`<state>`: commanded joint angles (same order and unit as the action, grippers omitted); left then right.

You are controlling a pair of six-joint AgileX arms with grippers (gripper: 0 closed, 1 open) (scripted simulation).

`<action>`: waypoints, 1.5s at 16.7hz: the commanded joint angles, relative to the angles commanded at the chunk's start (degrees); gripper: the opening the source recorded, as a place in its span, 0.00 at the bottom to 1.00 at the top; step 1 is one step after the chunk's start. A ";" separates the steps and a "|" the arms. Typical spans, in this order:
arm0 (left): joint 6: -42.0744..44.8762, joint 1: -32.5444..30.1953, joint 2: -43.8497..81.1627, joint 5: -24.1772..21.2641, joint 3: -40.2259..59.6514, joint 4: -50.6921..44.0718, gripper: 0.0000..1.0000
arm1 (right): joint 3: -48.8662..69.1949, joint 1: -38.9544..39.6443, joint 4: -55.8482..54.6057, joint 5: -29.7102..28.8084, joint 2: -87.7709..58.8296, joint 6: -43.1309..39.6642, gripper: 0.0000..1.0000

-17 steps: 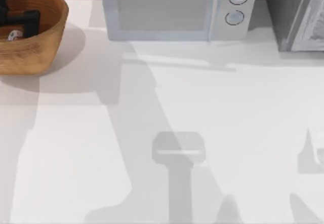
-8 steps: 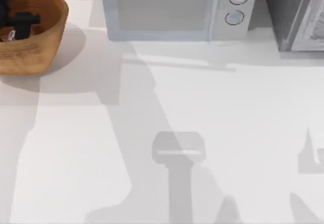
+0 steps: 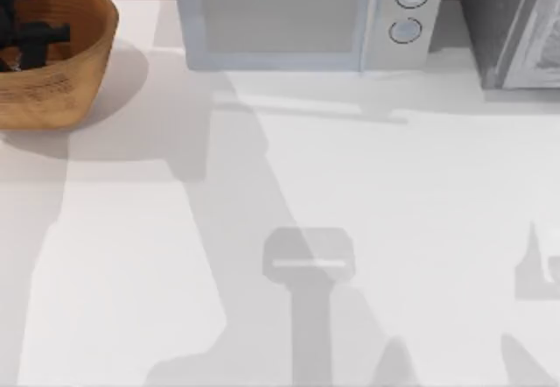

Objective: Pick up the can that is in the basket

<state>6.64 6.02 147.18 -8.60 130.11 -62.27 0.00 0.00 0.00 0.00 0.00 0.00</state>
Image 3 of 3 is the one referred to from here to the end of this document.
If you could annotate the wooden bowl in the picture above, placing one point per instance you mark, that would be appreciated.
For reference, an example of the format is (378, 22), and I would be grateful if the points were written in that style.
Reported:
(65, 93)

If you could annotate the microwave oven door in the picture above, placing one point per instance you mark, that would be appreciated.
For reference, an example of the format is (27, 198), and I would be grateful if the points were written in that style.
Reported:
(280, 15)

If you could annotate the pale microwave oven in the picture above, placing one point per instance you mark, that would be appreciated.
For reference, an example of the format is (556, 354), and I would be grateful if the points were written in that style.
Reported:
(433, 19)

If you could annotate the grey cabinet door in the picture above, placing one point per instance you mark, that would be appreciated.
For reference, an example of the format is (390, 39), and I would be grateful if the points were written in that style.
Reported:
(536, 32)

